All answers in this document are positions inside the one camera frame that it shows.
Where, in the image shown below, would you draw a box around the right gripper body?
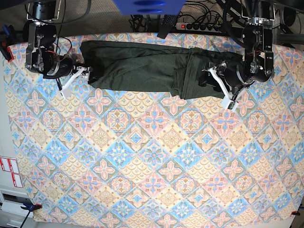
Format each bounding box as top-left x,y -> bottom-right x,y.
25,22 -> 73,79

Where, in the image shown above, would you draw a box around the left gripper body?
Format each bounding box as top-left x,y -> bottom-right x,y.
224,25 -> 274,94

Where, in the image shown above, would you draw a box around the dark green long-sleeve shirt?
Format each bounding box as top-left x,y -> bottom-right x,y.
80,41 -> 242,100

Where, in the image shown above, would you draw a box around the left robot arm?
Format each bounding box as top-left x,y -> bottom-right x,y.
199,0 -> 276,111

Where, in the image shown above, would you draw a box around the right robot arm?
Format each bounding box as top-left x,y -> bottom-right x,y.
25,0 -> 92,99

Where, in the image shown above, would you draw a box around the blue orange clamp upper left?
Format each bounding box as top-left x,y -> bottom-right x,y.
0,25 -> 14,62

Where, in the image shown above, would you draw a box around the blue orange clamp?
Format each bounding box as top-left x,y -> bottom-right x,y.
0,25 -> 14,62
20,203 -> 42,212

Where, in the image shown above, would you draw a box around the white power strip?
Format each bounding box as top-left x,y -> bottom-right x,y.
175,22 -> 220,32

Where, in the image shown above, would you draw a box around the black remote control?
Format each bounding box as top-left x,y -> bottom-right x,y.
157,15 -> 177,39

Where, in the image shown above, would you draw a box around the blue box overhead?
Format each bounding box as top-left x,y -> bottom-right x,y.
113,0 -> 186,15

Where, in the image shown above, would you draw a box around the colourful patterned tablecloth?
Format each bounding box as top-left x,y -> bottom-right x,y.
0,44 -> 304,228

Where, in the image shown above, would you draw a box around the red white labels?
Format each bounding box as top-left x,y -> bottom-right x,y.
0,157 -> 23,188

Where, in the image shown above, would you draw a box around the blue orange clamp lower left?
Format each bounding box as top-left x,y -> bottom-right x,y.
20,203 -> 42,212

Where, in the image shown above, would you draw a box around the orange clamp lower right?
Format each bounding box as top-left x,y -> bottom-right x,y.
291,211 -> 301,216

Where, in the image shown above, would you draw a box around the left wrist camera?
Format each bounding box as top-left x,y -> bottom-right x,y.
227,101 -> 239,112

